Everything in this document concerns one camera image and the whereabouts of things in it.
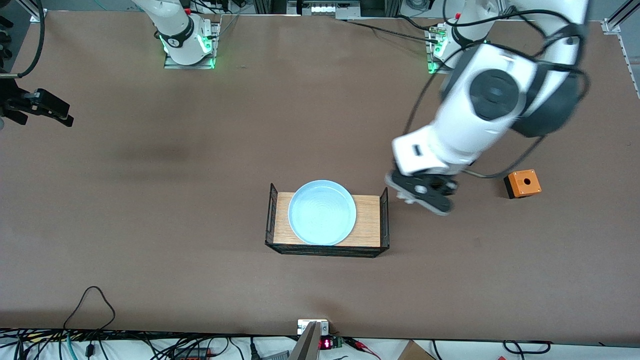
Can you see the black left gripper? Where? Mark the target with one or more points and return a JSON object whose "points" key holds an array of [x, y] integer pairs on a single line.
{"points": [[438, 184]]}

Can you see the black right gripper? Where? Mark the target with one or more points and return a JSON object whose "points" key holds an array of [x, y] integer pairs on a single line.
{"points": [[11, 98]]}

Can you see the light blue round plate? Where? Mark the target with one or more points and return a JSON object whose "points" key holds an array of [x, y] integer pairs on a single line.
{"points": [[322, 212]]}

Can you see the orange button box with hole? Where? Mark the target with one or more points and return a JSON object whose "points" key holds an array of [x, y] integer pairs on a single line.
{"points": [[525, 184]]}

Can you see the brown cardboard piece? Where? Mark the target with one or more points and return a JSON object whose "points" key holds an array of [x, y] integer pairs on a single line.
{"points": [[412, 352]]}

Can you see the red black clip leads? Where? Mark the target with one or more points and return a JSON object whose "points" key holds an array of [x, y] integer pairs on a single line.
{"points": [[357, 343]]}

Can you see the red digit display module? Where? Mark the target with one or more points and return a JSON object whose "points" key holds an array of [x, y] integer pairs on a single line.
{"points": [[326, 343]]}

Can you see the grey metal bar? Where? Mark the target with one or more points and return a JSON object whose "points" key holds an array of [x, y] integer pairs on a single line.
{"points": [[306, 347]]}

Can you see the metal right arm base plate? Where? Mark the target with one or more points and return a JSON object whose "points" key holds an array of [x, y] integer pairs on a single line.
{"points": [[190, 66]]}

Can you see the small metal bracket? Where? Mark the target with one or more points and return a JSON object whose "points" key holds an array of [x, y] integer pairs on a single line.
{"points": [[302, 327]]}

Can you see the aluminium frame with lights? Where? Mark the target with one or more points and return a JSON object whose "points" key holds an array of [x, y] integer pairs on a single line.
{"points": [[325, 9]]}

